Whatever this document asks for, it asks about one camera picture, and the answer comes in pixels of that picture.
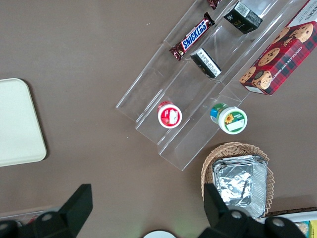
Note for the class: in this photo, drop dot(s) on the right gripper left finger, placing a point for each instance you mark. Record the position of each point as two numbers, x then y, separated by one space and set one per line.
71 215

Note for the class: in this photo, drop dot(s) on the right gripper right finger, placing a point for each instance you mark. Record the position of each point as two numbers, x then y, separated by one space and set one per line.
223 223

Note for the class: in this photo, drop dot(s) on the aluminium foil tray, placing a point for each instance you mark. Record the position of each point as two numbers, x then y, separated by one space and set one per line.
237 183

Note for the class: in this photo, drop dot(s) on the light wicker basket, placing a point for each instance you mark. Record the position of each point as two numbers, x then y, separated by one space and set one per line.
210 158

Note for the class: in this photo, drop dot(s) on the beige plastic tray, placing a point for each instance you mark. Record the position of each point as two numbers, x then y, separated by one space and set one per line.
17 124

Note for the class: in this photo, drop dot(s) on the clear cracker bag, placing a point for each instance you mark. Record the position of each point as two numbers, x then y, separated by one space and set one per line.
302 230

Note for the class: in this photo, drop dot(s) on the clear acrylic step display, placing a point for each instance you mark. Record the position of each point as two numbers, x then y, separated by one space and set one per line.
193 148

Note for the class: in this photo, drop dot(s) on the white snack bin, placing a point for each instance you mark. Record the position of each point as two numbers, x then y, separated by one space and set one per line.
304 217

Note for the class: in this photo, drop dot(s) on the yellow snack packet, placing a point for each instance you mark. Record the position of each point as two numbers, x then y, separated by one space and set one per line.
313 229

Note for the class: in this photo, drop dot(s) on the green lid yogurt cup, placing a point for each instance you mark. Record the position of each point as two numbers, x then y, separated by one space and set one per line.
232 121

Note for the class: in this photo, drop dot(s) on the red lid yogurt cup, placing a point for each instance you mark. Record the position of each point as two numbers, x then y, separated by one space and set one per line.
170 116

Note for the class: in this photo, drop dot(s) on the small black box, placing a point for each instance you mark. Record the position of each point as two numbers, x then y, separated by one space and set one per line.
244 18
206 63

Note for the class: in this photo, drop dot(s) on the red tartan cookie box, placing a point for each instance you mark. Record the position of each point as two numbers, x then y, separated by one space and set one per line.
280 62

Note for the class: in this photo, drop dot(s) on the Snickers bar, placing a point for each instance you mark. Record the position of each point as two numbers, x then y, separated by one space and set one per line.
214 3
193 37

